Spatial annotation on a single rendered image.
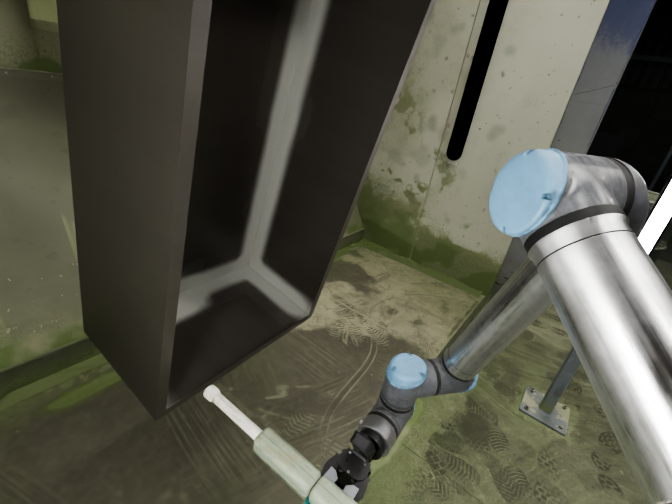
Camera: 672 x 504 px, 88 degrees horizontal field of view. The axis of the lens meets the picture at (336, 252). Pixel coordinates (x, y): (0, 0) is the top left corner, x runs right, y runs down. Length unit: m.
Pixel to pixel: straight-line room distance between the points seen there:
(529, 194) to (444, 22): 2.29
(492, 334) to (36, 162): 1.76
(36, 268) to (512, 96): 2.54
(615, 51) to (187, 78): 2.24
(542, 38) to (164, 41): 2.22
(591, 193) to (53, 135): 1.87
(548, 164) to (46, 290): 1.69
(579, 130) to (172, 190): 2.22
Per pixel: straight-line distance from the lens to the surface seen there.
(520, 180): 0.53
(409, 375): 0.89
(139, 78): 0.62
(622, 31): 2.51
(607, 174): 0.57
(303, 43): 1.17
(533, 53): 2.54
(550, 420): 2.05
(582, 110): 2.47
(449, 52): 2.68
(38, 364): 1.78
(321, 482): 0.81
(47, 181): 1.87
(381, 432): 0.93
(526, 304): 0.75
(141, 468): 1.47
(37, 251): 1.79
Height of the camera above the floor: 1.25
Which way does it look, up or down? 26 degrees down
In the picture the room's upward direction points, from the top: 10 degrees clockwise
